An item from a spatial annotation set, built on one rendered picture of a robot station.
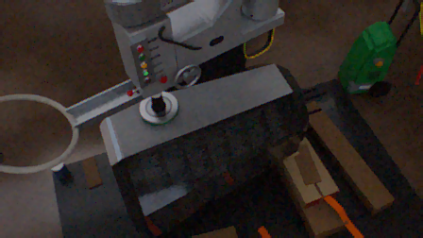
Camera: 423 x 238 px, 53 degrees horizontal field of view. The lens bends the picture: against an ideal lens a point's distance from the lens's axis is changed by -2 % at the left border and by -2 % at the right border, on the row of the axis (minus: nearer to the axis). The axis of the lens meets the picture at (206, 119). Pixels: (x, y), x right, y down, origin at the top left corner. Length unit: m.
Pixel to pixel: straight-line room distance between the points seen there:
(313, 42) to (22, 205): 2.78
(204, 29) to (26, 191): 1.97
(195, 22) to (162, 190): 0.92
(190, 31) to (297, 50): 2.06
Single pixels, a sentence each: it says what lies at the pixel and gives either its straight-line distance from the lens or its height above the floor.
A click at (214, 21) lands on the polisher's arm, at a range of 2.02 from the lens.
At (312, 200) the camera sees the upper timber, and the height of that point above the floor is 0.24.
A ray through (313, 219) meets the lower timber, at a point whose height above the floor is 0.14.
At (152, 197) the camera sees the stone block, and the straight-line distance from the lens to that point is 2.36.
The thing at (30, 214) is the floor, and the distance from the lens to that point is 3.30.
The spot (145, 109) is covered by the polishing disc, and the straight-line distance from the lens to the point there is 2.37.
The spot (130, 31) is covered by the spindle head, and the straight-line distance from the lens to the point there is 1.81.
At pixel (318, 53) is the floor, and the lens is 3.94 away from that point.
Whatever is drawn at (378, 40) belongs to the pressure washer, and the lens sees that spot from 3.37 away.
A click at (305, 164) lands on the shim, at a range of 2.94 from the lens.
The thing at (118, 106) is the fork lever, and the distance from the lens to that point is 2.11.
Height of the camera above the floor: 2.77
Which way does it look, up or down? 55 degrees down
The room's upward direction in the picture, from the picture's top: 4 degrees counter-clockwise
